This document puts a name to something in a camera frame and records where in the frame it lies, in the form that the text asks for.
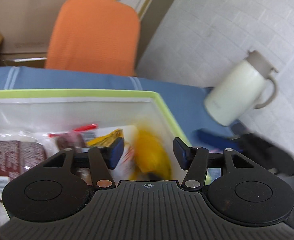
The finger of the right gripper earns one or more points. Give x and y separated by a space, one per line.
217 141

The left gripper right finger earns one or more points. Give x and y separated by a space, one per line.
194 161

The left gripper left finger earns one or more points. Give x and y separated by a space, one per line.
101 161

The dark red dates pack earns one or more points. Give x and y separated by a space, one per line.
76 139

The gold foil snack bag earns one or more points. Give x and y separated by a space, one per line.
151 161

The brown nuts snack bag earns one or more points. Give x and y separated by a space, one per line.
17 157

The yellow white chips pack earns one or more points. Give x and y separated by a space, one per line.
104 137

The white thermos jug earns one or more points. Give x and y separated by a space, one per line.
241 89

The green cardboard box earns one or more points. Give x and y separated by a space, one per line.
33 113

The orange chair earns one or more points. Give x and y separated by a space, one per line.
95 36

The brown paper bag blue handles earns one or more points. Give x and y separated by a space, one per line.
27 25

